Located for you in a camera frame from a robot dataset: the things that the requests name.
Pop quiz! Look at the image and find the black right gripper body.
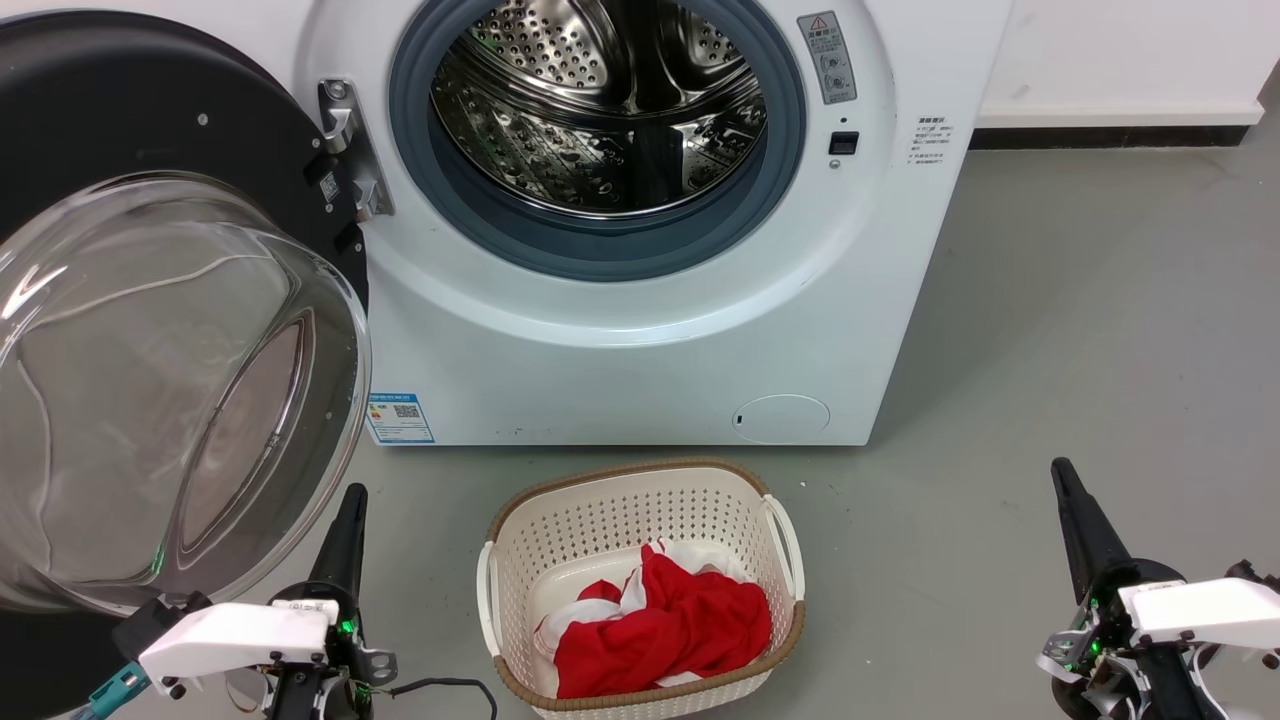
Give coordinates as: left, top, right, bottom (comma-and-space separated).
1037, 560, 1280, 720

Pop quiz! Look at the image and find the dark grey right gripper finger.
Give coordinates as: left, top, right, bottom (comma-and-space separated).
1050, 457, 1136, 606

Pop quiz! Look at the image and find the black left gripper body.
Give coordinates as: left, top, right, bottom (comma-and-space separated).
225, 582, 399, 720

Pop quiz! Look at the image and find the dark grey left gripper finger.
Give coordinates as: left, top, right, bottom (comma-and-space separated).
305, 483, 369, 603

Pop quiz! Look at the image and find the black round glass washer door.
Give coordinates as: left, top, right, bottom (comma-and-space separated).
0, 10, 373, 720

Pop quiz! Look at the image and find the white front-load washing machine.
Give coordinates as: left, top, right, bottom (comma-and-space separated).
170, 0, 1014, 447

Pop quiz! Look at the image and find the silver metal door hinge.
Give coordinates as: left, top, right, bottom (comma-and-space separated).
318, 78, 395, 223

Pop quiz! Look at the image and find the blue energy label sticker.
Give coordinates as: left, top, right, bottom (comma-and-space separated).
366, 392, 437, 445

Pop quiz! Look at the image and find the cream plastic laundry basket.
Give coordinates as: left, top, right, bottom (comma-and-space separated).
476, 457, 807, 720

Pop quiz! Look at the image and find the round white filter cover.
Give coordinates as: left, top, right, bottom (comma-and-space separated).
732, 393, 832, 445

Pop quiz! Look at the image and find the red garment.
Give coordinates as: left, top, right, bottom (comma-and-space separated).
553, 543, 774, 699

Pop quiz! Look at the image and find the white garment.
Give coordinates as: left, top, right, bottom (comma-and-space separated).
533, 538, 761, 691

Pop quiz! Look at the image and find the perforated steel washer drum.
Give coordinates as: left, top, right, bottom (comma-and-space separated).
430, 0, 769, 219

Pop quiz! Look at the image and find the grey warning sticker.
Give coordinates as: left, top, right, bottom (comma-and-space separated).
797, 10, 859, 106

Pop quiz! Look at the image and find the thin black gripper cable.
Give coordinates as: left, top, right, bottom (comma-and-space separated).
385, 677, 498, 720

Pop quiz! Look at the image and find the teal cable connector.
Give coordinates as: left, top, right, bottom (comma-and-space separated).
75, 662, 151, 720

